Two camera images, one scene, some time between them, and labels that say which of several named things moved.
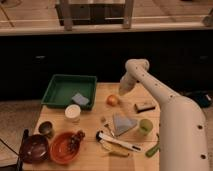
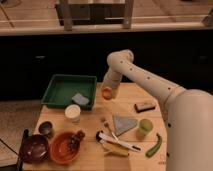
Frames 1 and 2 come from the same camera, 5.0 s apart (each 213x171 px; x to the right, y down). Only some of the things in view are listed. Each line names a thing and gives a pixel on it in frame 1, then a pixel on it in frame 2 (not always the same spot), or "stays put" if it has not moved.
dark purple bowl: x=34 y=149 stays put
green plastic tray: x=63 y=87 stays put
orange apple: x=112 y=100 → x=107 y=93
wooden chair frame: x=94 y=12 stays put
